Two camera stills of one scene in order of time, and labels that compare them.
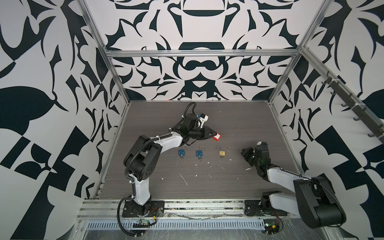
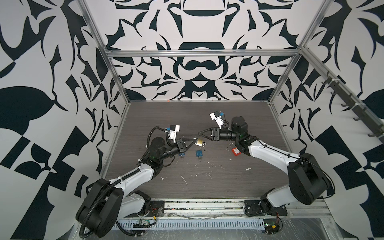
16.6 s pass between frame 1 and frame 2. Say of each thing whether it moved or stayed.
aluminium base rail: stayed
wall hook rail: stayed
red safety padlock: moved
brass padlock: moved
